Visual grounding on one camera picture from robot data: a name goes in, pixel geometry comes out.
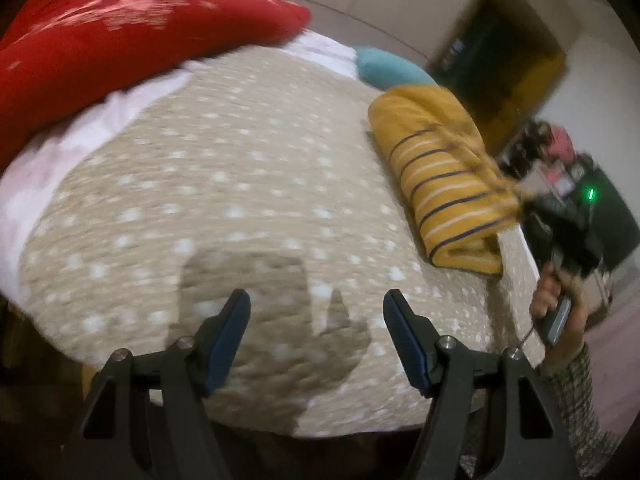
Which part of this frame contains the white cluttered shelf unit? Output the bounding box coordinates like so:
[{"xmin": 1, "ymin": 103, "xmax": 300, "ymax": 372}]
[{"xmin": 500, "ymin": 119, "xmax": 596, "ymax": 198}]

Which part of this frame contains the teal pillow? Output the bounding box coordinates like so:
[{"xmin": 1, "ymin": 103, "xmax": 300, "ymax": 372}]
[{"xmin": 352, "ymin": 46, "xmax": 439, "ymax": 89}]

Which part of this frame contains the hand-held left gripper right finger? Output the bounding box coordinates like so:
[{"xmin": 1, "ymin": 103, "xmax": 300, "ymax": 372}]
[{"xmin": 382, "ymin": 289, "xmax": 581, "ymax": 480}]

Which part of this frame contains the yellow striped sweater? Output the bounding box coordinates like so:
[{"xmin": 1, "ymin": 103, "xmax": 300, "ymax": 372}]
[{"xmin": 367, "ymin": 85, "xmax": 538, "ymax": 277}]

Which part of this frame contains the red pillow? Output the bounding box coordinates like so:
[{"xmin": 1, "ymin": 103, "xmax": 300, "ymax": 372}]
[{"xmin": 0, "ymin": 0, "xmax": 314, "ymax": 173}]

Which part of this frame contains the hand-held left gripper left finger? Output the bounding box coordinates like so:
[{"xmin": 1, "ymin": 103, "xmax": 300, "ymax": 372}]
[{"xmin": 57, "ymin": 289, "xmax": 252, "ymax": 480}]

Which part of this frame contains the person's right forearm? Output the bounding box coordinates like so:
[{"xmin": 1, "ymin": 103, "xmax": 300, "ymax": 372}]
[{"xmin": 537, "ymin": 341, "xmax": 619, "ymax": 479}]

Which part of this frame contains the beige dotted blanket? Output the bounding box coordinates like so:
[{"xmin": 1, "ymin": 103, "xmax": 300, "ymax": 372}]
[{"xmin": 17, "ymin": 47, "xmax": 547, "ymax": 442}]

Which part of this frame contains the dark doorway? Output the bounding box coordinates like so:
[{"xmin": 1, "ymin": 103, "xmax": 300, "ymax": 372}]
[{"xmin": 429, "ymin": 0, "xmax": 569, "ymax": 157}]

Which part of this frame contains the person's right hand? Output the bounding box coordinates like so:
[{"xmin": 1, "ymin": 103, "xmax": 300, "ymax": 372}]
[{"xmin": 528, "ymin": 259, "xmax": 592, "ymax": 363}]

